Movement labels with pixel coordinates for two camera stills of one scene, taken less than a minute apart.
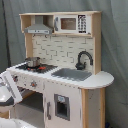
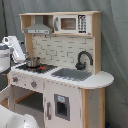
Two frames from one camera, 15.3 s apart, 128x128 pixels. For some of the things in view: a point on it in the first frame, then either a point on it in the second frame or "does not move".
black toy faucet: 81,66 does not move
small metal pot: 33,62 does not move
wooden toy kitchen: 61,81 does not move
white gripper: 9,92 to 19,54
